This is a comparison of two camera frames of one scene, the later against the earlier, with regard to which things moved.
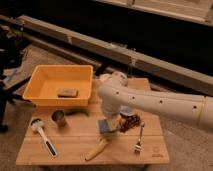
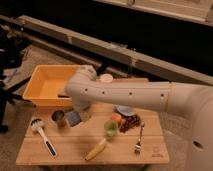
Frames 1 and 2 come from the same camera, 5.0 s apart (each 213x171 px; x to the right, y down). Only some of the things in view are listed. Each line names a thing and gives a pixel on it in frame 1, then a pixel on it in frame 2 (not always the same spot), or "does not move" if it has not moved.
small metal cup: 59,117 does not move
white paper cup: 105,76 does not move
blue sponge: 103,126 → 73,118
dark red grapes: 128,121 does not move
